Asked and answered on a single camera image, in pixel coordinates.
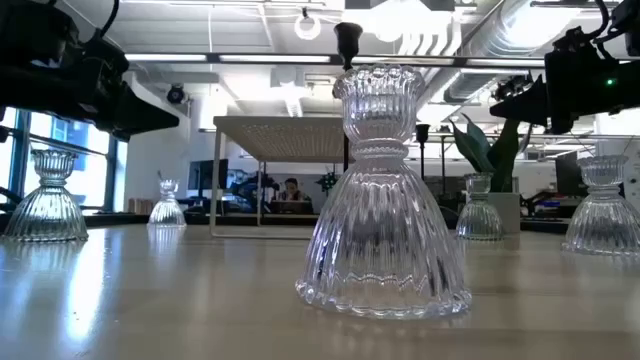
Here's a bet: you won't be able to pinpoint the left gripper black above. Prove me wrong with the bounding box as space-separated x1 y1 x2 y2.
74 34 181 145

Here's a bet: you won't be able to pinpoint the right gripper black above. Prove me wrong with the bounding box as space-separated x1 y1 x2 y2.
488 27 640 135

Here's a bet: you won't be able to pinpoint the clear glass candle holder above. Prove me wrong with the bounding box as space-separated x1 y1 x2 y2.
561 153 640 257
294 63 473 321
147 178 188 229

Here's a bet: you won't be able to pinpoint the green glass candle holder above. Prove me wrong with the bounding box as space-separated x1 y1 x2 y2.
2 148 90 243
454 172 505 242

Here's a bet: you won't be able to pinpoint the green snake plant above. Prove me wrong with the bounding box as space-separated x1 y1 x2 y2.
448 112 532 194

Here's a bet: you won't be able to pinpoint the black computer monitor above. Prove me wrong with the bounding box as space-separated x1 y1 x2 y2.
554 149 589 197
188 158 230 199

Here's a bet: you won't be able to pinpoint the wooden pallet boards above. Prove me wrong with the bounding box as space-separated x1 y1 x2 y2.
127 198 155 215

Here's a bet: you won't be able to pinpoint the white plant pot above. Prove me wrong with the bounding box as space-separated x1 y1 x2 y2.
487 191 522 234

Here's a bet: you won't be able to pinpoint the white perforated shelf riser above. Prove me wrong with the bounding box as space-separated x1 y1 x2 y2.
208 115 354 240

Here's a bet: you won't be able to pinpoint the overhead light bar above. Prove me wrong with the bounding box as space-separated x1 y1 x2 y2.
124 52 551 69

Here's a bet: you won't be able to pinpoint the person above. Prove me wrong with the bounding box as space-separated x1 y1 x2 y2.
276 177 314 204

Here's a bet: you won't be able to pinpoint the black camera on mount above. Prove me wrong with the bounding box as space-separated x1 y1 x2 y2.
492 73 534 101

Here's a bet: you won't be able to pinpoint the black ceiling camera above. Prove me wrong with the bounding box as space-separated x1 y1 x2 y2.
166 83 187 105

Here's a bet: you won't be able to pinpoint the silver ceiling ventilation duct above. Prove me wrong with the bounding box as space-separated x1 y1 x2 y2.
414 0 591 121

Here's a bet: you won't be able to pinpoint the black aluminium table frame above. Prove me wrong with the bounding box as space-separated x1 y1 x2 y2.
0 184 640 236

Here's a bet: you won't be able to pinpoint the white ring light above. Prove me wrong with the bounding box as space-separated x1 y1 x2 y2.
293 12 322 41

